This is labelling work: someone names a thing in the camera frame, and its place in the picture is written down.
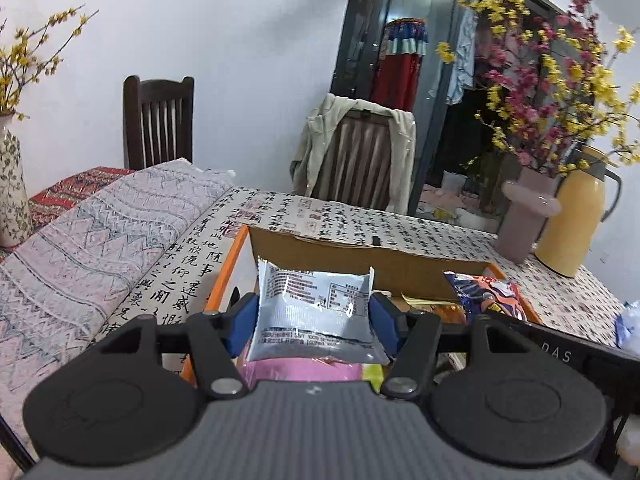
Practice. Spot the slim floral vase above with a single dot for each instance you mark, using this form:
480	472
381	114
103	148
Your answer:
11	185

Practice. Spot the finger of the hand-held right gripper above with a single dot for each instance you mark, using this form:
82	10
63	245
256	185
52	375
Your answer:
517	328

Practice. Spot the white flower pot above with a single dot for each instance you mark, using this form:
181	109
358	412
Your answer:
454	181

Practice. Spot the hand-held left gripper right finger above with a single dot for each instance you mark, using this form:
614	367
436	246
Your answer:
382	321

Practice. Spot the green snack packet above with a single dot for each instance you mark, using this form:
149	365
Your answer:
372	374

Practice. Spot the blue and white plastic bag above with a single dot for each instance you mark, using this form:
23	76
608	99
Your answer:
630	322

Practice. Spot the pale zigzag pattern cloth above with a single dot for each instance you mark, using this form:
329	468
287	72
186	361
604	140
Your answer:
100	240

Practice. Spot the yellow flower twigs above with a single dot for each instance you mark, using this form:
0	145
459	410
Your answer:
30	60

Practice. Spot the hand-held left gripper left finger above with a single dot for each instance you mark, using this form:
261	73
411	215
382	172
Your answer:
242	321

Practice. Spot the red cardboard box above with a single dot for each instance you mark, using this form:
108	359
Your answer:
350	260

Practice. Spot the pink snack packet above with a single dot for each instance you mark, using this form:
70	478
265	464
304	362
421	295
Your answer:
300	371

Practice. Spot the red chips bag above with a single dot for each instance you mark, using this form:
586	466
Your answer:
485	292

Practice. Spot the grey snack packet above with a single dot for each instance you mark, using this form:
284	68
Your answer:
310	310

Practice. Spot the red patterned cloth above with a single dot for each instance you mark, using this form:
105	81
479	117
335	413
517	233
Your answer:
65	192

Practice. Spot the orange cracker packet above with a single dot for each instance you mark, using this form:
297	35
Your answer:
425	301

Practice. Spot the pale hanging clothes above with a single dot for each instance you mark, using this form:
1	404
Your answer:
462	55

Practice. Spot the red hanging garment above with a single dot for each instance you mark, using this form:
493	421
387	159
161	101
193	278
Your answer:
400	70

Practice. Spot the yellow thermos jug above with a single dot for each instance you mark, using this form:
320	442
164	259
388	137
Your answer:
570	220

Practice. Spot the pink glass vase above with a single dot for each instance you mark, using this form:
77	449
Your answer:
522	220

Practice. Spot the yellow and pink flower branches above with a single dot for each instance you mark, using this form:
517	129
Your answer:
545	90

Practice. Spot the dark wooden chair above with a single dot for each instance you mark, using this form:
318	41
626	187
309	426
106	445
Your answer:
160	120

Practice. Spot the dark framed glass door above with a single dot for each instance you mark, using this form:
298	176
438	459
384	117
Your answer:
360	35

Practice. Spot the wooden chair with slats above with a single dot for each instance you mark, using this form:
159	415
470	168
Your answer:
357	160

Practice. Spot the chair with beige jacket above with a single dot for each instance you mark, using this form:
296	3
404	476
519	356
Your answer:
320	145

